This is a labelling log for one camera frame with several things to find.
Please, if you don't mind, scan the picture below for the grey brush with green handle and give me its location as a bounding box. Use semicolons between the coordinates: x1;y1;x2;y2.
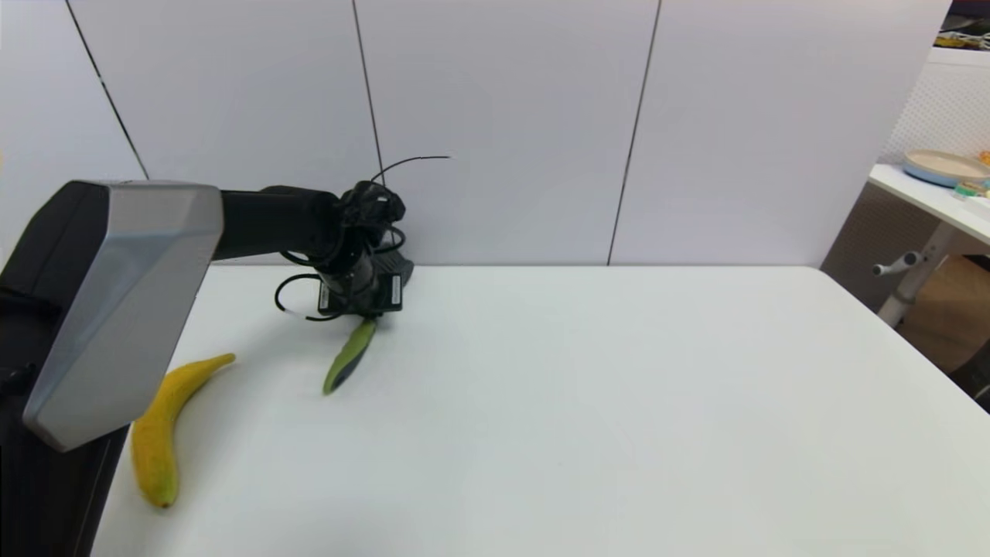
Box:
322;318;378;397

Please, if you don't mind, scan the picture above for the yellow banana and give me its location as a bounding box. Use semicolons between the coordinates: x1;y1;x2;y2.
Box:
130;353;237;510

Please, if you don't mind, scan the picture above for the white side table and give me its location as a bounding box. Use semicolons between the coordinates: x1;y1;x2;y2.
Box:
868;162;990;327

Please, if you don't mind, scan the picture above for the brown cardboard box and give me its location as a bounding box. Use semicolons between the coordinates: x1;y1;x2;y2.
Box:
900;255;990;374

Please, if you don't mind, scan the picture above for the beige plate with blue rim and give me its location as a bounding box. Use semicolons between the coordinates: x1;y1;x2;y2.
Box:
902;149;990;190

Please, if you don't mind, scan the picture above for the white pegboard panel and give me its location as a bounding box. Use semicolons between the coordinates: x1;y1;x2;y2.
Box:
884;48;990;166

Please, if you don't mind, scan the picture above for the black floor object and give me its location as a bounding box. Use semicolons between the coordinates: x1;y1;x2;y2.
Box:
949;359;990;415

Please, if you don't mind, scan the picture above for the dark cluttered shelf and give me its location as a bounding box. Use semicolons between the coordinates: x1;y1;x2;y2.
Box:
934;0;990;52

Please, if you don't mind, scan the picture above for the thin black wire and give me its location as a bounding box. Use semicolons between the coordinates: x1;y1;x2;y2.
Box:
370;155;452;186

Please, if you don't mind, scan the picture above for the grey table crank handle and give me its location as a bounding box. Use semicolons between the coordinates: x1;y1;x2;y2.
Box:
872;251;926;278

